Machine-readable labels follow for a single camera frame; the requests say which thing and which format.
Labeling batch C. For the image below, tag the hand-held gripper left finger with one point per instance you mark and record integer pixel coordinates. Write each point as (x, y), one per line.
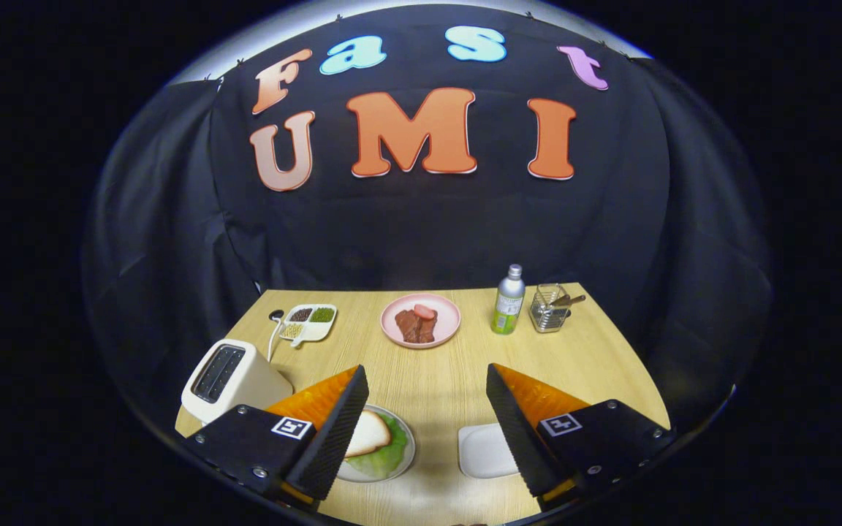
(337, 431)

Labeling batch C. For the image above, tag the green lettuce leaf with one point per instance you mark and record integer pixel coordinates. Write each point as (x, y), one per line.
(389, 458)

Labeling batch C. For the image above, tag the pile of green beans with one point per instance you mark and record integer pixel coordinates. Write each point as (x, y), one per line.
(322, 315)

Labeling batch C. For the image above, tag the white square plate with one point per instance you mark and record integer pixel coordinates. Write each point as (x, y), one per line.
(483, 453)

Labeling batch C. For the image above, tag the white divided dish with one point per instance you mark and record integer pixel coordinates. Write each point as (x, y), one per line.
(319, 331)

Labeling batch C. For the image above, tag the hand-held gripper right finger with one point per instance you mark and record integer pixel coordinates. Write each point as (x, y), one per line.
(520, 431)

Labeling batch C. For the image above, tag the pile of dark red beans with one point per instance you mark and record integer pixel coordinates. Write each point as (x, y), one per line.
(300, 315)

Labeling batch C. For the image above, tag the red sausage piece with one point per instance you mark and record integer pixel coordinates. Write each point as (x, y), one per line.
(425, 312)

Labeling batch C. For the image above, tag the white round plate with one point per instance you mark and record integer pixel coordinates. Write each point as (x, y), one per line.
(411, 446)

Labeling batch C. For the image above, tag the pink plate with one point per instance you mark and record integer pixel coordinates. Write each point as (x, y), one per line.
(448, 329)

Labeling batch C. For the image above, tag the pile of yellow soybeans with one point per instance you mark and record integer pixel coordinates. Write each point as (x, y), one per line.
(292, 330)

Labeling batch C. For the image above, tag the toasted bread slice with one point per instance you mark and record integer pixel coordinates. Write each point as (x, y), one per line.
(368, 435)

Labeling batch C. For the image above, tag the white toaster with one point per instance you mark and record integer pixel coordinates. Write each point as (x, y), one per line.
(260, 381)

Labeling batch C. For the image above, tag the brown meat slice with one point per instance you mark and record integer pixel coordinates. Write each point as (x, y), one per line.
(406, 326)
(427, 331)

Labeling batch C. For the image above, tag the silver bottle with green label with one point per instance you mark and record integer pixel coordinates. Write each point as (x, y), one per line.
(507, 303)

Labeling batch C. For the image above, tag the black backdrop cloth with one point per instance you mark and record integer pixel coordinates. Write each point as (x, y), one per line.
(406, 234)

